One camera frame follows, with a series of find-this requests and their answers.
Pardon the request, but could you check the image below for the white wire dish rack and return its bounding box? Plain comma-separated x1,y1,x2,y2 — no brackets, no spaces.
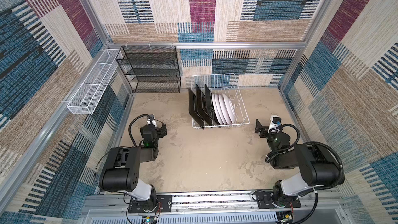
186,74,250,129

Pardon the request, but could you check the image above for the aluminium mounting rail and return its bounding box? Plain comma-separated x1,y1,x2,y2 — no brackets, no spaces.
77,189,352,224

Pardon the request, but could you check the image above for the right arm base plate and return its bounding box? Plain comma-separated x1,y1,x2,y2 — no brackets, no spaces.
251,190,301,209

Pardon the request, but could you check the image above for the floral square plate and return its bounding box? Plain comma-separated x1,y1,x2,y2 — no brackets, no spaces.
195,85,212,126

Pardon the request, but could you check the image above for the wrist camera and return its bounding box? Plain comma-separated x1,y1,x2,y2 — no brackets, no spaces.
268,115,282,134
147,115,157,126

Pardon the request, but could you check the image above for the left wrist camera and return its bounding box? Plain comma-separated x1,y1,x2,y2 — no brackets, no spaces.
147,115,157,126

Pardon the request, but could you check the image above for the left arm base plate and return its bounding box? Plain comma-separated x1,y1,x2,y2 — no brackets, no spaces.
127,195,173,214

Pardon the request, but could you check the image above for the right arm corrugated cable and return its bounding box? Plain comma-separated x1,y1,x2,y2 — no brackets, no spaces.
265,123,345,224

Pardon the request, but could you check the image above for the white round plate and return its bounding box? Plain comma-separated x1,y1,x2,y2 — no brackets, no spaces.
223,94,236,124
215,94,227,124
219,95,232,124
211,94,223,125

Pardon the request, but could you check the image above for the white mesh wall basket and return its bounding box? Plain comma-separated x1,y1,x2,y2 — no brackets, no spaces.
67,49,119,115

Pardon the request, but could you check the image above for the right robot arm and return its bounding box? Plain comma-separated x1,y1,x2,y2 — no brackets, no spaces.
255,116,345,208

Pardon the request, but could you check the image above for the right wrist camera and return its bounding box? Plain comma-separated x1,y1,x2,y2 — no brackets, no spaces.
268,115,282,134

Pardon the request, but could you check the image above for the black mesh shelf rack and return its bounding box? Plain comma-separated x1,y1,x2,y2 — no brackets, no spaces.
116,46,181,93

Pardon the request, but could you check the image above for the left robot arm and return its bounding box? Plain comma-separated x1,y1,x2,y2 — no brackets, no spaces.
98,124,167,213

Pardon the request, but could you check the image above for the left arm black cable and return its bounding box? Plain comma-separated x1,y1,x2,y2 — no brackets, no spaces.
128,114,155,147

